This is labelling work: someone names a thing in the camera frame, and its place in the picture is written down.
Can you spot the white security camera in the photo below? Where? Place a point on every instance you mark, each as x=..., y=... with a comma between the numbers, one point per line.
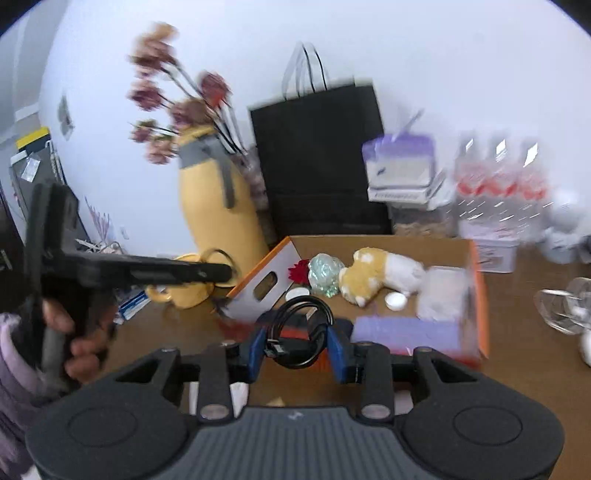
x=565, y=230

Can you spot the clear food container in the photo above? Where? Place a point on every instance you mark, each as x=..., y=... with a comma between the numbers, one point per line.
x=425, y=224

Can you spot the red artificial flower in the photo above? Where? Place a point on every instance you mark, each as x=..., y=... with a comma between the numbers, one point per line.
x=301, y=271

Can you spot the white round case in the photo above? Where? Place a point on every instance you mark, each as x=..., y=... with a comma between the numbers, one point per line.
x=298, y=294
x=396, y=301

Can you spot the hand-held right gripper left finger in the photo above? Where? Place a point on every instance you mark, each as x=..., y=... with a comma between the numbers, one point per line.
x=257, y=355

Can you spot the yellow thermos jug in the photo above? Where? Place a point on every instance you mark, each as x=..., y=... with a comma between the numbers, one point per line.
x=217, y=217

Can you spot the black paper bag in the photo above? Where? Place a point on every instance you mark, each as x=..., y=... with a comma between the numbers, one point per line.
x=318, y=161

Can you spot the person's left forearm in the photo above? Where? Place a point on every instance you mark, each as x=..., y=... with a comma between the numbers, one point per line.
x=14, y=369

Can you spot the purple wall sticker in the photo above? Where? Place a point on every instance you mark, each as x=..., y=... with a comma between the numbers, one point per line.
x=99, y=219

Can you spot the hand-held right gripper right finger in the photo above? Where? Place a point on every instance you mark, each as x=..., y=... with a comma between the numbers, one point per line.
x=336, y=355

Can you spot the blue white packet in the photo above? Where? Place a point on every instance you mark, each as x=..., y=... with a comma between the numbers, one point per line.
x=133, y=304

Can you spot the red cardboard box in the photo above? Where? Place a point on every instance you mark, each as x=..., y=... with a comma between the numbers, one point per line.
x=438, y=254

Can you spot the pink white gadget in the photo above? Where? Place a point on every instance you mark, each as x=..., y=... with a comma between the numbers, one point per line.
x=586, y=346

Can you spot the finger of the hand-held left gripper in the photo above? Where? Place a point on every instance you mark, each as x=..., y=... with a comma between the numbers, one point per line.
x=184, y=271

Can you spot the yellow mug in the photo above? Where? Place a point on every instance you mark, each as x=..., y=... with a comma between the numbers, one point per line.
x=184, y=297

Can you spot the plastic water bottle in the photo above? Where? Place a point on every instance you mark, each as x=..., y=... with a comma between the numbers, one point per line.
x=471, y=189
x=503, y=189
x=533, y=191

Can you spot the dried flower bouquet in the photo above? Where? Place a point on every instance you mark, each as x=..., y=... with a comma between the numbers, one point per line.
x=161, y=97

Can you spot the purple tissue pack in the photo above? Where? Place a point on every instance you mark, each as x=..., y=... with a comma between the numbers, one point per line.
x=399, y=159

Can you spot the grey cabinet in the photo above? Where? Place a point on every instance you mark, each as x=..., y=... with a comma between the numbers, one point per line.
x=18, y=194

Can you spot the yellow white plush hamster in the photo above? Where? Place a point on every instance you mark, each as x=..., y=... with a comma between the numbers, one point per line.
x=369, y=277

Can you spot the wall paper sheet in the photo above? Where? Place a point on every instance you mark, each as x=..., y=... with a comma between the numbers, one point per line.
x=65, y=117

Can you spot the white printed box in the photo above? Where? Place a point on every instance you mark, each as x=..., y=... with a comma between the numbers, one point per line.
x=496, y=254

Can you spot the person's left hand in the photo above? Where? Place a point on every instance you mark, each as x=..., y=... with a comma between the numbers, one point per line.
x=87, y=355

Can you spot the purple knit towel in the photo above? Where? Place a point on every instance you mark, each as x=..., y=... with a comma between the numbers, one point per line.
x=406, y=333

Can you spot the stack of white boxes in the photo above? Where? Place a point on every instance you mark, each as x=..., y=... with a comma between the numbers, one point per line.
x=411, y=196

